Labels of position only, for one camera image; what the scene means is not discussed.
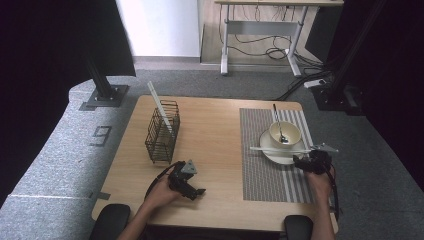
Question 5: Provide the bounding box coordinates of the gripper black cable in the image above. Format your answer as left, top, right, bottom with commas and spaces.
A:
326, 166, 341, 222
144, 161, 184, 200

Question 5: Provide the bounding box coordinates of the dark panel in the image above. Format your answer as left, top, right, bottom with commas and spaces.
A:
304, 4, 344, 63

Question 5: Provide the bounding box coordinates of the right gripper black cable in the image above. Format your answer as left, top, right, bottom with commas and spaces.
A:
326, 166, 341, 222

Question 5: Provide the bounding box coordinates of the black cable bundle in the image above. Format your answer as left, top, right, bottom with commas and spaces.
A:
273, 56, 336, 102

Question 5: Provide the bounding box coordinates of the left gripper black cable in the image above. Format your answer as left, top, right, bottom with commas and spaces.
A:
144, 161, 184, 200

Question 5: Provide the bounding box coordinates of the black metal stand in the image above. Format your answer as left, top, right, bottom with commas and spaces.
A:
83, 56, 130, 109
311, 0, 389, 116

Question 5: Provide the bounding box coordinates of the cream saucer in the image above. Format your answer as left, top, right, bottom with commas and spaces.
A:
259, 128, 306, 166

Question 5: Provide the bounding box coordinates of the person's right hand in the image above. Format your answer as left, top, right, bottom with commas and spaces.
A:
304, 165, 336, 205

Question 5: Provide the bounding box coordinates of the black cable tangle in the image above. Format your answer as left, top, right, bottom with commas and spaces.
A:
218, 3, 331, 63

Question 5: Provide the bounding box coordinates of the white power strip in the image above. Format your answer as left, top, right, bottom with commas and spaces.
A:
303, 78, 327, 90

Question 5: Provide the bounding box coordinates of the striped grey placemat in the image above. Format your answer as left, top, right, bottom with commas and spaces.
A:
239, 107, 333, 205

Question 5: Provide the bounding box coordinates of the cream cup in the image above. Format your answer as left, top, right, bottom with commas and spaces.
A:
268, 120, 302, 151

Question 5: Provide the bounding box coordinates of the metal spoon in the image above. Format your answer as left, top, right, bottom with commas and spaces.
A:
272, 103, 290, 145

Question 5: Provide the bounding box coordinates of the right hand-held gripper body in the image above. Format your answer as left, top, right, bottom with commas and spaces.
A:
301, 143, 340, 176

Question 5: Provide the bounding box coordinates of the black curtain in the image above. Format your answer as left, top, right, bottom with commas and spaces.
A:
333, 0, 424, 193
0, 0, 137, 208

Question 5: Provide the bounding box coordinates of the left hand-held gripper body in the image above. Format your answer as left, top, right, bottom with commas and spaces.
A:
168, 159, 199, 197

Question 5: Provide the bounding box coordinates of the dark wire basket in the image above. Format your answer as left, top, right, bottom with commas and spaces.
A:
144, 99, 181, 165

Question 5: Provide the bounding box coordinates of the person's left hand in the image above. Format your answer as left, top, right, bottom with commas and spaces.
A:
144, 175, 182, 212

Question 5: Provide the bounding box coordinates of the white frame desk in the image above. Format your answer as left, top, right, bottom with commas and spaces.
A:
214, 0, 345, 78

